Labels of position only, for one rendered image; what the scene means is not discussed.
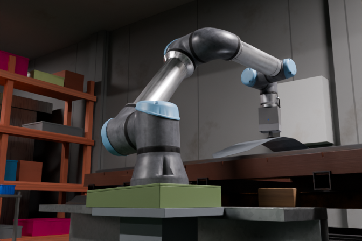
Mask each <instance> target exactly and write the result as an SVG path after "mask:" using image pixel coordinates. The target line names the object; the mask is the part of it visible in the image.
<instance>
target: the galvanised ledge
mask: <svg viewBox="0 0 362 241"><path fill-rule="evenodd" d="M221 207H224V215H220V216H198V218H211V219H237V220H251V221H277V222H290V221H309V220H319V219H328V215H327V208H320V207H295V208H287V207H228V206H221ZM39 211H43V212H68V213H82V214H92V208H89V207H86V205H64V204H49V205H39Z"/></svg>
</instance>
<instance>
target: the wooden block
mask: <svg viewBox="0 0 362 241"><path fill-rule="evenodd" d="M258 199H259V207H287V208H295V207H301V202H300V189H298V188H262V189H258Z"/></svg>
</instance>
